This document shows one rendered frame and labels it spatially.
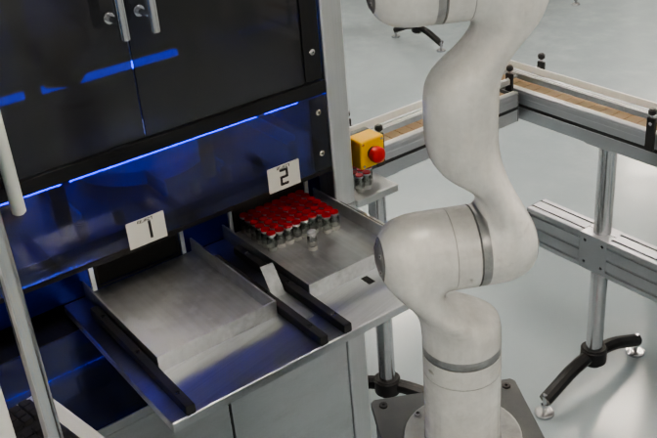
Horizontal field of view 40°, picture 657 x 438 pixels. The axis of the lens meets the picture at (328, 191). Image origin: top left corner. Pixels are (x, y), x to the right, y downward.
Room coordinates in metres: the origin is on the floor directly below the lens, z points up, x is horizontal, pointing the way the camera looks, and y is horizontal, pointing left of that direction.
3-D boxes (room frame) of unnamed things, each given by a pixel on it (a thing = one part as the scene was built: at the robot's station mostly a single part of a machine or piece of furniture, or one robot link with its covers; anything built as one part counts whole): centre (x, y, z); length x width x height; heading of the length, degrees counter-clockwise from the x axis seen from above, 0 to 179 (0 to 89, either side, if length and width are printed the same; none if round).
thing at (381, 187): (2.02, -0.08, 0.87); 0.14 x 0.13 x 0.02; 35
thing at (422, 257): (1.11, -0.15, 1.16); 0.19 x 0.12 x 0.24; 97
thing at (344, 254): (1.74, 0.04, 0.90); 0.34 x 0.26 x 0.04; 35
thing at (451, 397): (1.11, -0.18, 0.95); 0.19 x 0.19 x 0.18
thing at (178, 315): (1.54, 0.32, 0.90); 0.34 x 0.26 x 0.04; 35
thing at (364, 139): (1.97, -0.09, 0.99); 0.08 x 0.07 x 0.07; 35
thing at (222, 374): (1.58, 0.14, 0.87); 0.70 x 0.48 x 0.02; 125
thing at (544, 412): (2.23, -0.77, 0.07); 0.50 x 0.08 x 0.14; 125
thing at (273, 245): (1.77, 0.07, 0.90); 0.18 x 0.02 x 0.05; 125
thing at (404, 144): (2.25, -0.25, 0.92); 0.69 x 0.16 x 0.16; 125
